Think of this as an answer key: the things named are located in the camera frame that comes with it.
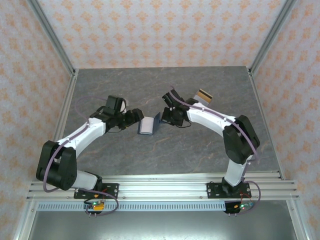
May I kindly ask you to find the blue card holder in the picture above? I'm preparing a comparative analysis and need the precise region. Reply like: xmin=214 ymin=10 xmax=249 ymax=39
xmin=137 ymin=112 xmax=164 ymax=136

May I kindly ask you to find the gold card with brown stripe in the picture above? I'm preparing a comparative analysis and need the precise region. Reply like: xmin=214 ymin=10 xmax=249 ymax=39
xmin=193 ymin=88 xmax=214 ymax=106

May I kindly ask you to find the circuit board with yellow connector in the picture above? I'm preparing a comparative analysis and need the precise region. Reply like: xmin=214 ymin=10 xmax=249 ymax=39
xmin=83 ymin=199 xmax=106 ymax=211

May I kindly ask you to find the grey metal panel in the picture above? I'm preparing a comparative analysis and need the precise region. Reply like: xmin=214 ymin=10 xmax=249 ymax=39
xmin=26 ymin=211 xmax=301 ymax=240

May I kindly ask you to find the aluminium side rail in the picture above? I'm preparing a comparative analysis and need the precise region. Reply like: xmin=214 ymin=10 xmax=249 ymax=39
xmin=247 ymin=66 xmax=286 ymax=180
xmin=38 ymin=68 xmax=80 ymax=181

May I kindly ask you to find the aluminium table edge rail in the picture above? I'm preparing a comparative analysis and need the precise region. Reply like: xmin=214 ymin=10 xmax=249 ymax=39
xmin=39 ymin=171 xmax=286 ymax=181

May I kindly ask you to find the wide aluminium mounting rail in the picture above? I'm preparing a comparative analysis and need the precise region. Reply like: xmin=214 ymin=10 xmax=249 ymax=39
xmin=26 ymin=179 xmax=300 ymax=202

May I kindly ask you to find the grey slotted cable duct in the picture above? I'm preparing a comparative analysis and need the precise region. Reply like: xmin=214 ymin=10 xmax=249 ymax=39
xmin=36 ymin=201 xmax=254 ymax=212

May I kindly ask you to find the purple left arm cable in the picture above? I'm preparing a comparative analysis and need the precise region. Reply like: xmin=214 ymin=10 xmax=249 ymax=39
xmin=42 ymin=95 xmax=120 ymax=217

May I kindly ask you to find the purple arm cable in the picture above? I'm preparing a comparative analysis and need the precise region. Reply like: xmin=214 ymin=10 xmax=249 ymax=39
xmin=169 ymin=84 xmax=263 ymax=216
xmin=42 ymin=95 xmax=120 ymax=217

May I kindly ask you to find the aluminium frame post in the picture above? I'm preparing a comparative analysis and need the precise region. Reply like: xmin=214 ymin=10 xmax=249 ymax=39
xmin=249 ymin=0 xmax=298 ymax=74
xmin=26 ymin=0 xmax=77 ymax=76

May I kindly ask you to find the circuit board on black bracket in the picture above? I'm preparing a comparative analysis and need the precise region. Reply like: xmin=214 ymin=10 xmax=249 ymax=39
xmin=224 ymin=199 xmax=255 ymax=216

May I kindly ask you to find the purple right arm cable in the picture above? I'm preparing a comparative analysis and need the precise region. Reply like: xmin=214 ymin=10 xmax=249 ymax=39
xmin=169 ymin=84 xmax=263 ymax=216

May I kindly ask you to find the short aluminium frame bar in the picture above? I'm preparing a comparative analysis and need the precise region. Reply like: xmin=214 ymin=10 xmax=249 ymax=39
xmin=286 ymin=199 xmax=309 ymax=240
xmin=12 ymin=199 xmax=38 ymax=240

